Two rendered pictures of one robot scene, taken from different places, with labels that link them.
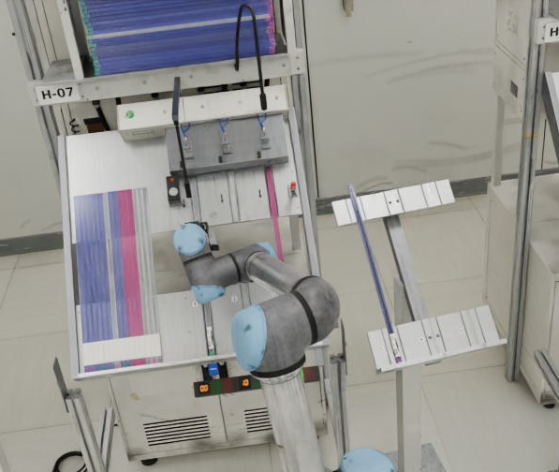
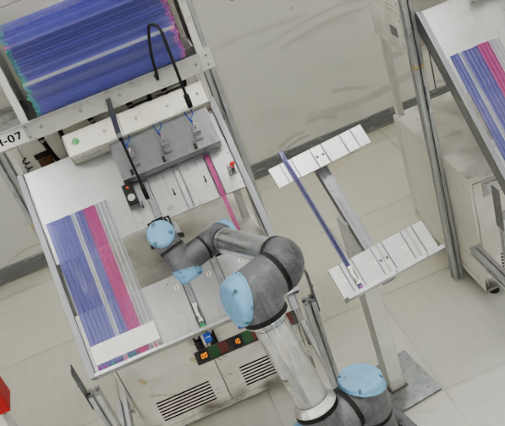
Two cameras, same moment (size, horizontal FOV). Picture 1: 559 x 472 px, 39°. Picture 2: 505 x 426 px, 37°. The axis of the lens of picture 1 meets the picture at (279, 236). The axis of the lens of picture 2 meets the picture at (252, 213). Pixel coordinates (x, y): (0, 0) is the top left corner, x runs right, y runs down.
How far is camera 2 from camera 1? 24 cm
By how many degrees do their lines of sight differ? 3
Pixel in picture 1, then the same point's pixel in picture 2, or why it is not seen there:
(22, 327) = (18, 352)
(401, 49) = (286, 16)
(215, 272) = (189, 254)
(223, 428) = (225, 387)
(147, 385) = (150, 368)
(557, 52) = not seen: outside the picture
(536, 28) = not seen: outside the picture
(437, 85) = (326, 40)
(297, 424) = (294, 359)
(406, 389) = (372, 309)
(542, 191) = (441, 110)
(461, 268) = (389, 193)
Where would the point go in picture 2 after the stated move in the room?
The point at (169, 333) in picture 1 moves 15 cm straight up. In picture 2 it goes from (161, 318) to (144, 282)
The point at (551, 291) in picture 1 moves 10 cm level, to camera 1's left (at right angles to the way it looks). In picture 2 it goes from (470, 193) to (446, 204)
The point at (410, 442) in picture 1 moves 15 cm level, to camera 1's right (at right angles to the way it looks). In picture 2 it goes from (387, 353) to (425, 337)
